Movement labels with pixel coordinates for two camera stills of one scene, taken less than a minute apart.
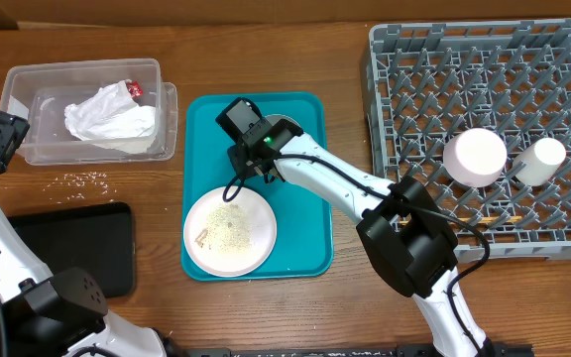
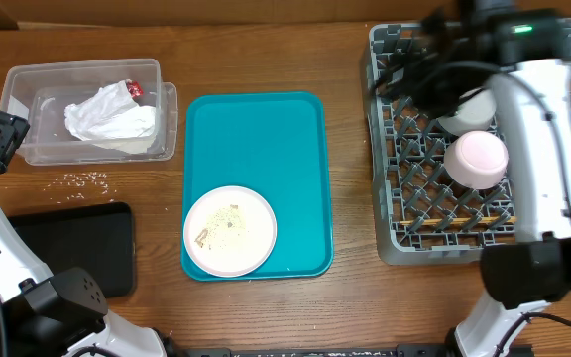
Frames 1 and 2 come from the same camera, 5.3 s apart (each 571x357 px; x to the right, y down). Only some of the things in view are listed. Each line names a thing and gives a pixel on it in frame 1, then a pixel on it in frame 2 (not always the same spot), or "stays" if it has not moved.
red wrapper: (135, 88) stays
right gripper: (246, 167) -> (411, 63)
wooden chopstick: (491, 218) stays
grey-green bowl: (275, 118) -> (475, 112)
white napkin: (133, 132) stays
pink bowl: (475, 158) stays
